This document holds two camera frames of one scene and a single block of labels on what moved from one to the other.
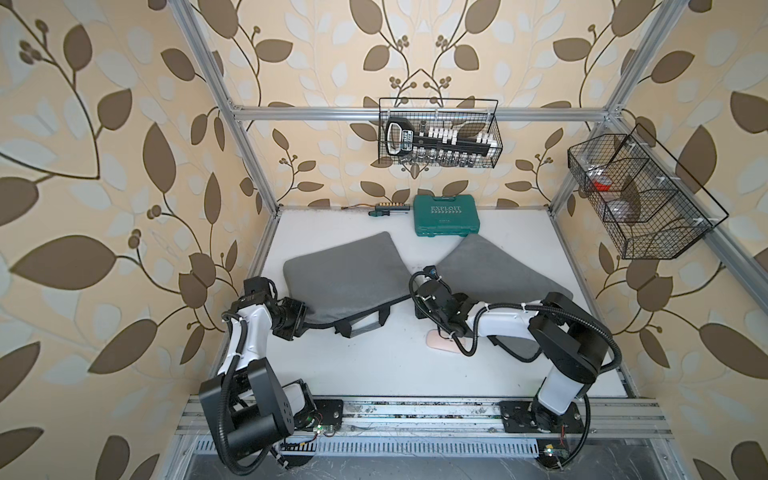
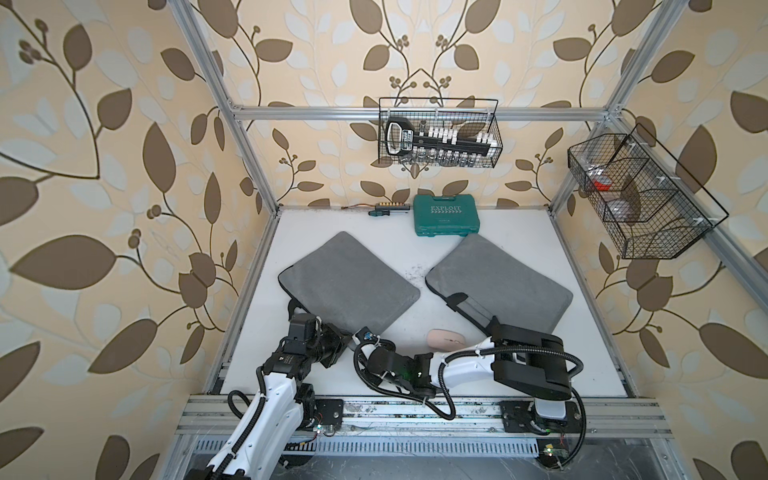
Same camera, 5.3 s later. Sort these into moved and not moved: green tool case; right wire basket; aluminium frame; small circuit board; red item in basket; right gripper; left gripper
Moved: left gripper; right gripper
Not moved: red item in basket; small circuit board; green tool case; aluminium frame; right wire basket
